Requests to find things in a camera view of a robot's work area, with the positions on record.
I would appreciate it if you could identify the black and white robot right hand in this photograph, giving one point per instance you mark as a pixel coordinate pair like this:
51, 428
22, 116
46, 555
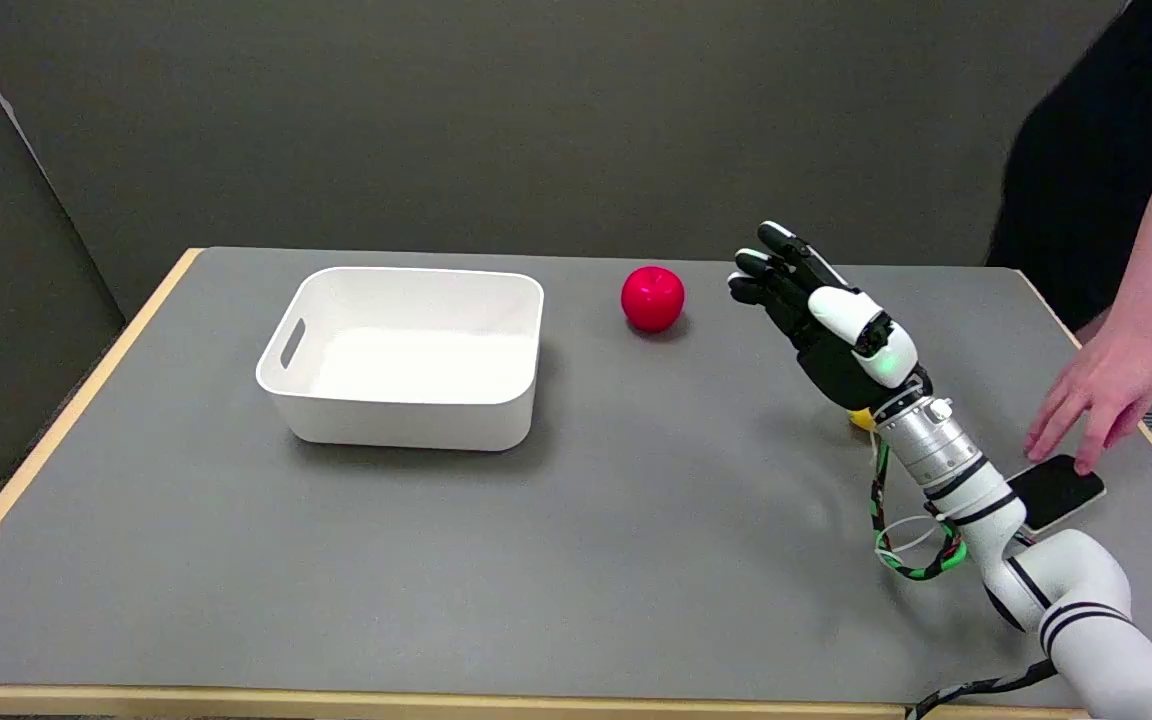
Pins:
841, 350

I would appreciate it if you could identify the person's bare hand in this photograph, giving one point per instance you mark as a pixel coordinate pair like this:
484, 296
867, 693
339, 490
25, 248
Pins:
1101, 385

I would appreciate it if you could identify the yellow lemon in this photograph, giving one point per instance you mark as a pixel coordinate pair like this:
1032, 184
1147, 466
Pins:
863, 418

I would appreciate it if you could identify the black phone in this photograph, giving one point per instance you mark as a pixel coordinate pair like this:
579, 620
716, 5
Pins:
1056, 490

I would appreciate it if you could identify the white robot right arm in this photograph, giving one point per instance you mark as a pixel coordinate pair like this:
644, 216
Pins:
1056, 590

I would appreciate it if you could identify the red apple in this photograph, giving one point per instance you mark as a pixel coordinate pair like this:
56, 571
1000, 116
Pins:
652, 297

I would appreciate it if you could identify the person's black clothed body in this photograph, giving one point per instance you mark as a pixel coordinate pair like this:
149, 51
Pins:
1076, 170

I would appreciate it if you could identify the white plastic bin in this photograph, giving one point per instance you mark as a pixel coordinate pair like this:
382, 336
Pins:
406, 360

